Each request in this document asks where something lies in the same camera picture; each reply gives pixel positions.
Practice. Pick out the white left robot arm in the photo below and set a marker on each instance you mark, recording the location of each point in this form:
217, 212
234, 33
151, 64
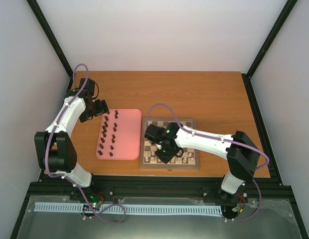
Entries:
55, 151

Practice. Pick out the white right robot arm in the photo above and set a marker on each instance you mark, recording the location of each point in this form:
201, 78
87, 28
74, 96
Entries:
240, 152

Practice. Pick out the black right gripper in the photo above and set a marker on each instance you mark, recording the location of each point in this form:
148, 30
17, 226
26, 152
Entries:
165, 159

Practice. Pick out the black aluminium frame rail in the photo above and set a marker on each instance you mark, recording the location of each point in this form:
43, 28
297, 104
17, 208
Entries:
220, 102

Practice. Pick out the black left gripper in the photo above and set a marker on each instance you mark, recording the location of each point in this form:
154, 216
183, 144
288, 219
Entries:
102, 109

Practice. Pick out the pink plastic tray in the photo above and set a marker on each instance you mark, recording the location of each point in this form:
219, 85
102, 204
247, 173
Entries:
128, 135

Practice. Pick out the wooden chess board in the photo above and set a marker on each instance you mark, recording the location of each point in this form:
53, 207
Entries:
147, 147

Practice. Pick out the light blue cable duct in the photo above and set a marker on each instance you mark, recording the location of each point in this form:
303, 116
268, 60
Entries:
140, 210

